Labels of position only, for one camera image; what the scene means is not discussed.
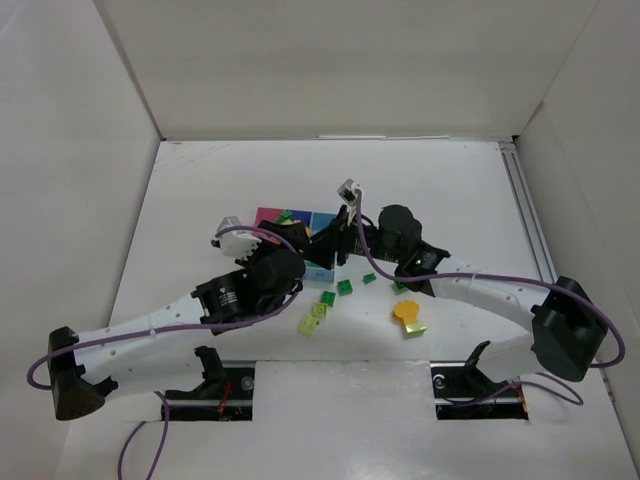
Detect lime green lego brick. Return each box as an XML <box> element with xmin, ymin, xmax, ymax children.
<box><xmin>312</xmin><ymin>302</ymin><xmax>331</xmax><ymax>319</ymax></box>

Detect light blue plastic bin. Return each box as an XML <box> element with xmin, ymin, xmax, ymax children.
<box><xmin>303</xmin><ymin>211</ymin><xmax>335</xmax><ymax>284</ymax></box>

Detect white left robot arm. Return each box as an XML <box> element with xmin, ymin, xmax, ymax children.
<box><xmin>45</xmin><ymin>217</ymin><xmax>310</xmax><ymax>421</ymax></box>

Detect pale green lego piece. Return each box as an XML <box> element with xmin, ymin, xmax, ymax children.
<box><xmin>298</xmin><ymin>315</ymin><xmax>321</xmax><ymax>338</ymax></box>

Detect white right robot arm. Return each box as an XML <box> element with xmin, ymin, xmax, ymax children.
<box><xmin>304</xmin><ymin>205</ymin><xmax>608</xmax><ymax>382</ymax></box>

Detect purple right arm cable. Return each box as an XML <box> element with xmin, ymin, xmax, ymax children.
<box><xmin>349</xmin><ymin>194</ymin><xmax>626</xmax><ymax>407</ymax></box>

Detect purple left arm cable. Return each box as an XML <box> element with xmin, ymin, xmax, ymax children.
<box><xmin>27</xmin><ymin>225</ymin><xmax>304</xmax><ymax>480</ymax></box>

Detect green two-by-two lego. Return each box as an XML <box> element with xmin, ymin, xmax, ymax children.
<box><xmin>336</xmin><ymin>279</ymin><xmax>353</xmax><ymax>296</ymax></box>

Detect orange round lego piece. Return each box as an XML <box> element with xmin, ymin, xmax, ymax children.
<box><xmin>392</xmin><ymin>300</ymin><xmax>420</xmax><ymax>325</ymax></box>

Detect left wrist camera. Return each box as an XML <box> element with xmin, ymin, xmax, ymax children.
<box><xmin>211</xmin><ymin>216</ymin><xmax>244</xmax><ymax>250</ymax></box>

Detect lime sloped lego piece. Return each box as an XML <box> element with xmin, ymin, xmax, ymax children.
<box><xmin>404</xmin><ymin>321</ymin><xmax>427</xmax><ymax>339</ymax></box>

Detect green lego plate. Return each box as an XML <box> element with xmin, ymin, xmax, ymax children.
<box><xmin>276</xmin><ymin>210</ymin><xmax>293</xmax><ymax>224</ymax></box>

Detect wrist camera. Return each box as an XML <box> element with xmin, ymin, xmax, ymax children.
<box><xmin>337</xmin><ymin>179</ymin><xmax>362</xmax><ymax>206</ymax></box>
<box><xmin>211</xmin><ymin>216</ymin><xmax>244</xmax><ymax>250</ymax></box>

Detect pink plastic bin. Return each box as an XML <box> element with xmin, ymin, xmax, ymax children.
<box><xmin>254</xmin><ymin>207</ymin><xmax>284</xmax><ymax>226</ymax></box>

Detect small green lego brick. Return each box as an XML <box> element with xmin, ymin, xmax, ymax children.
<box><xmin>320</xmin><ymin>291</ymin><xmax>336</xmax><ymax>308</ymax></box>

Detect aluminium rail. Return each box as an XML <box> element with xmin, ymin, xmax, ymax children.
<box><xmin>498</xmin><ymin>141</ymin><xmax>557</xmax><ymax>283</ymax></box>

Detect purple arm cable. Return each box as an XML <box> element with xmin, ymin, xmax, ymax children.
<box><xmin>349</xmin><ymin>194</ymin><xmax>626</xmax><ymax>407</ymax></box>
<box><xmin>27</xmin><ymin>225</ymin><xmax>304</xmax><ymax>480</ymax></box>

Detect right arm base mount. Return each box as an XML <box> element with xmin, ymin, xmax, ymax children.
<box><xmin>430</xmin><ymin>341</ymin><xmax>529</xmax><ymax>421</ymax></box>

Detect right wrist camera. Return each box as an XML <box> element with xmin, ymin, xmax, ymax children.
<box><xmin>337</xmin><ymin>179</ymin><xmax>362</xmax><ymax>206</ymax></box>

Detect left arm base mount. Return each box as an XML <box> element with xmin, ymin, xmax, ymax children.
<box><xmin>161</xmin><ymin>346</ymin><xmax>256</xmax><ymax>422</ymax></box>

